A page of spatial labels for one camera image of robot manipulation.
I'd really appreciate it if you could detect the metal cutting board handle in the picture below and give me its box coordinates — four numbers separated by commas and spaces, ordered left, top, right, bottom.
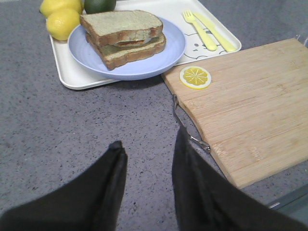
172, 94, 211, 154

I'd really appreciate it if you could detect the yellow lemon slice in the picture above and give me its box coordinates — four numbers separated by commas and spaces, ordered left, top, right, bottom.
180, 66, 212, 90

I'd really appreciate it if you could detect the yellow plastic fork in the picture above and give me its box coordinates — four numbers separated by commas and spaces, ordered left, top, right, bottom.
182, 10, 217, 51

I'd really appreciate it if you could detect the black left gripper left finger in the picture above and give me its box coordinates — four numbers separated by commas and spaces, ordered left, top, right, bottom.
0, 141, 128, 231

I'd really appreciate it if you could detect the yellow plastic knife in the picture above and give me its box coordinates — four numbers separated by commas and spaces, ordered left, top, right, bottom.
193, 12, 236, 52

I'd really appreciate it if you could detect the front yellow lemon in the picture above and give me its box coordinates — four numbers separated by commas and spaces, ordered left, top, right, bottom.
46, 8, 80, 40

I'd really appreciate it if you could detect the rear yellow lemon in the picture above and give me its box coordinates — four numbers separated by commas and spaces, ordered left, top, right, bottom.
39, 0, 84, 18

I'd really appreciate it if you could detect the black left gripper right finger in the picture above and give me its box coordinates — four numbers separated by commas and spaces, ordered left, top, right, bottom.
172, 127, 308, 231

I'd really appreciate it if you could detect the cream bear serving tray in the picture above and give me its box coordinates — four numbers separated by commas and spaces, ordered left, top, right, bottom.
51, 0, 242, 90

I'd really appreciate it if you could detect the fried egg toy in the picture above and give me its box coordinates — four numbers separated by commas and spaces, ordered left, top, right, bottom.
112, 38, 152, 48

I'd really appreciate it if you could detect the bamboo cutting board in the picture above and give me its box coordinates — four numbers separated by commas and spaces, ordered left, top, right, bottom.
163, 38, 308, 188

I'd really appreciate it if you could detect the light blue round plate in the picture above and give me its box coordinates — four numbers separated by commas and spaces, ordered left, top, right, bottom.
68, 18, 186, 80

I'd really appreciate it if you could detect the bread slice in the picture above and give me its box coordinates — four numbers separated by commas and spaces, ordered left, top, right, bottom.
80, 10, 163, 46
86, 33, 167, 70

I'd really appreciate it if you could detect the green lime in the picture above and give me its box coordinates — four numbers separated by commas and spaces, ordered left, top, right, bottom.
84, 0, 116, 14

